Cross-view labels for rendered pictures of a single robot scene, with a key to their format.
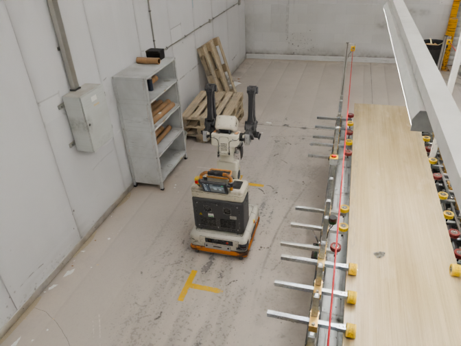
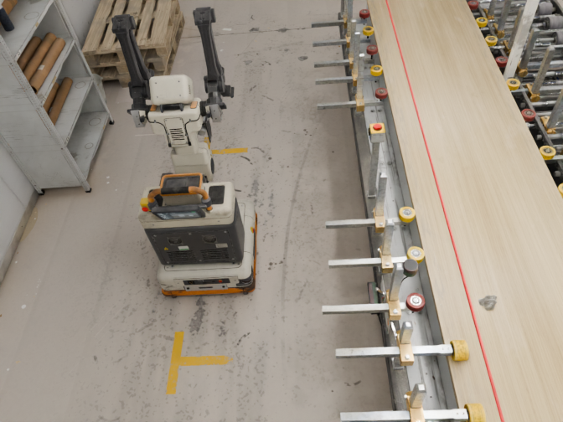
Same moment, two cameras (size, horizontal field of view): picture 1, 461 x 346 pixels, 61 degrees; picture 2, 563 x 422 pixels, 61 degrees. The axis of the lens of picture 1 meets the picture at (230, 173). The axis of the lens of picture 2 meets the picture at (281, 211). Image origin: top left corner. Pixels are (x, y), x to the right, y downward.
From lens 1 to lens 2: 134 cm
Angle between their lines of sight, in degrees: 21
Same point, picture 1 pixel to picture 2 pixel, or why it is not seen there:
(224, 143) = (177, 127)
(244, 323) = (279, 406)
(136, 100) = not seen: outside the picture
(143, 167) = (44, 166)
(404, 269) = (534, 324)
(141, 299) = (108, 409)
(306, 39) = not seen: outside the picture
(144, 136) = (26, 118)
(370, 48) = not seen: outside the picture
